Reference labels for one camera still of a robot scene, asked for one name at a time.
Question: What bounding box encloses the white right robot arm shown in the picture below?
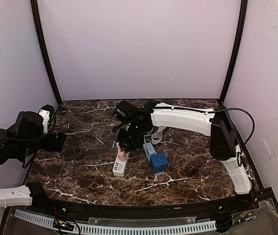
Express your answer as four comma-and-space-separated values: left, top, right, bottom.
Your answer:
113, 100, 253, 195

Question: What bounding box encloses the black frame rail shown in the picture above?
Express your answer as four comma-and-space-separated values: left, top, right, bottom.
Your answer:
5, 187, 278, 235

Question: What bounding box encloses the blue cube socket adapter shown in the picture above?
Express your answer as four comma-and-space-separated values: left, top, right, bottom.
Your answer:
150, 153, 168, 174

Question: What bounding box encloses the white power cable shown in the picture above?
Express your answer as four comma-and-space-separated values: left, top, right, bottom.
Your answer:
145, 127, 165, 145

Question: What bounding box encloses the light blue power strip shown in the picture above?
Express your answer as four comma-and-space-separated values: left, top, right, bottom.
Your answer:
143, 142, 168, 176

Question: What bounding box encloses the small circuit board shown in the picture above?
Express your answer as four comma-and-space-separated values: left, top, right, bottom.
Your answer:
53, 219, 74, 231

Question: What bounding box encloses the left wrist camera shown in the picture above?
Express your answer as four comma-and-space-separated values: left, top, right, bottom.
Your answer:
38, 104, 55, 135

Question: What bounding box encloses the white power strip with USB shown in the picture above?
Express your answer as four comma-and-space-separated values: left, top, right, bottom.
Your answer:
112, 152, 130, 177

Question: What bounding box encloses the pink USB charger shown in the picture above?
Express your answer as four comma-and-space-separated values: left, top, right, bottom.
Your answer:
117, 145, 130, 162

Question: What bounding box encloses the white slotted cable duct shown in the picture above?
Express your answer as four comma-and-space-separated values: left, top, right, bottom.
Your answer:
14, 209, 217, 235

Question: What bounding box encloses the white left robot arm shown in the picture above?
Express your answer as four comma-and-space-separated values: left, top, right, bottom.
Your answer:
0, 105, 66, 208

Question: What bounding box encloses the light blue USB charger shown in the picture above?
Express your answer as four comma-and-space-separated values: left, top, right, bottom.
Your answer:
145, 146, 156, 161

